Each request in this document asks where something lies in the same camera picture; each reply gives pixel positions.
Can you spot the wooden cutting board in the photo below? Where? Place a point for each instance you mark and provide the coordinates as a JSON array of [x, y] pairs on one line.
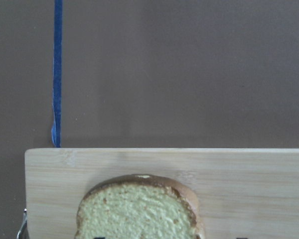
[[243, 193]]

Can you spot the bread slice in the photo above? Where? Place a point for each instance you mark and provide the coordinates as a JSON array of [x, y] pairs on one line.
[[139, 207]]

